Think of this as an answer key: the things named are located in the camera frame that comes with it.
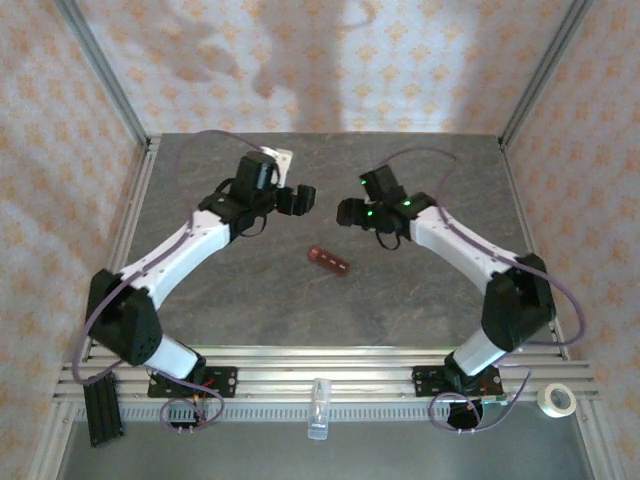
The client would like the red translucent weekly pill organizer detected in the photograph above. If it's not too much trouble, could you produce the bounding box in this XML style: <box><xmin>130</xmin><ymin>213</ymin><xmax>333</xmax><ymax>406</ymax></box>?
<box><xmin>305</xmin><ymin>243</ymin><xmax>353</xmax><ymax>277</ymax></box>

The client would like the clear plastic clip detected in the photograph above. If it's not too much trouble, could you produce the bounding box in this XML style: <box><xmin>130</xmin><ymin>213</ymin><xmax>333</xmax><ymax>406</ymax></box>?
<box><xmin>305</xmin><ymin>378</ymin><xmax>332</xmax><ymax>442</ymax></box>

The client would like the white tape roll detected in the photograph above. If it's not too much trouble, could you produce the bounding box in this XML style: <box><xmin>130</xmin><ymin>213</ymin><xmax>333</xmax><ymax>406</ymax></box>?
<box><xmin>537</xmin><ymin>383</ymin><xmax>577</xmax><ymax>419</ymax></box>

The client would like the grey metal sheet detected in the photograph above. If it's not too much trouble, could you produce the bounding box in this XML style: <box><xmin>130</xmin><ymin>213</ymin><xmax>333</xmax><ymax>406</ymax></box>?
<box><xmin>54</xmin><ymin>418</ymin><xmax>599</xmax><ymax>480</ymax></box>

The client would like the black ribbed bar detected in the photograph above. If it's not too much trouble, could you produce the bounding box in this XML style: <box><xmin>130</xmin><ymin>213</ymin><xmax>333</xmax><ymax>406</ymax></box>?
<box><xmin>84</xmin><ymin>372</ymin><xmax>124</xmax><ymax>449</ymax></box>

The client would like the aluminium side rail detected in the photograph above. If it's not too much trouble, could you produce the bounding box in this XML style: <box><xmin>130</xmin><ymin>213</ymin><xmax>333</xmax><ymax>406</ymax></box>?
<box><xmin>498</xmin><ymin>137</ymin><xmax>571</xmax><ymax>362</ymax></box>
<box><xmin>82</xmin><ymin>134</ymin><xmax>162</xmax><ymax>361</ymax></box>

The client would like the aluminium mounting rail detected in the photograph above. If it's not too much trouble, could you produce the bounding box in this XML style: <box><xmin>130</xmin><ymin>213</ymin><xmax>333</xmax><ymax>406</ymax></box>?
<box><xmin>54</xmin><ymin>344</ymin><xmax>600</xmax><ymax>404</ymax></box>

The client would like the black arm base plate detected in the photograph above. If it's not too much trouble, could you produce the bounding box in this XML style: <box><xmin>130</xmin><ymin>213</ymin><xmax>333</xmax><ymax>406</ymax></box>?
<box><xmin>148</xmin><ymin>366</ymin><xmax>239</xmax><ymax>400</ymax></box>
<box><xmin>412</xmin><ymin>364</ymin><xmax>501</xmax><ymax>399</ymax></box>

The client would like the aluminium frame post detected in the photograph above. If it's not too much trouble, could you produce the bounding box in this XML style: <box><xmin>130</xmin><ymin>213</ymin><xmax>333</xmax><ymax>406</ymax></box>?
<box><xmin>497</xmin><ymin>0</ymin><xmax>594</xmax><ymax>151</ymax></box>
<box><xmin>54</xmin><ymin>0</ymin><xmax>161</xmax><ymax>151</ymax></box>

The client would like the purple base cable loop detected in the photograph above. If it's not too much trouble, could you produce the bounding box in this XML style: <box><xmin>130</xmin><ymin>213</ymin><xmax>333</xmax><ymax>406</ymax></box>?
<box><xmin>429</xmin><ymin>367</ymin><xmax>532</xmax><ymax>434</ymax></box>
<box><xmin>159</xmin><ymin>382</ymin><xmax>225</xmax><ymax>435</ymax></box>

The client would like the slotted grey cable duct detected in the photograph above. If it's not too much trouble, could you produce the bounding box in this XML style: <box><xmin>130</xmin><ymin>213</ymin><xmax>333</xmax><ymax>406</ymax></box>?
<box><xmin>74</xmin><ymin>402</ymin><xmax>586</xmax><ymax>424</ymax></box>

